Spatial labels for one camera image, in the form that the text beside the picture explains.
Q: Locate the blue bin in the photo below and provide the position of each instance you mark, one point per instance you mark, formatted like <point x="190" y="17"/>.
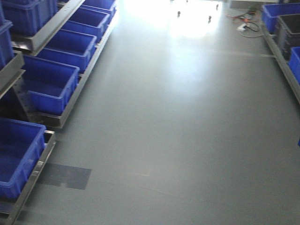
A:
<point x="89" y="22"/>
<point x="294" y="62"/>
<point x="50" y="83"/>
<point x="271" y="12"/>
<point x="28" y="16"/>
<point x="21" y="145"/>
<point x="70" y="48"/>

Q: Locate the grey flow rack left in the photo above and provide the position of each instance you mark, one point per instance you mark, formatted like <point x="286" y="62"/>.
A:
<point x="15" y="99"/>

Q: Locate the blue bin near left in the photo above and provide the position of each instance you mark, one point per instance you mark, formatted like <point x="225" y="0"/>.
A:
<point x="21" y="145"/>

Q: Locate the blue bin right near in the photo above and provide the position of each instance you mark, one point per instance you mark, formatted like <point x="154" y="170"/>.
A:
<point x="294" y="62"/>

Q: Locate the blue bin upper left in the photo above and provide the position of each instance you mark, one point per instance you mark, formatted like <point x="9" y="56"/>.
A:
<point x="28" y="16"/>

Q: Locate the blue bin right far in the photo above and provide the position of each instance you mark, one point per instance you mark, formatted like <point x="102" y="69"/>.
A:
<point x="271" y="12"/>

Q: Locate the black bin right rack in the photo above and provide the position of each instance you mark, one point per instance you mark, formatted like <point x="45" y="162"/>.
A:
<point x="287" y="33"/>

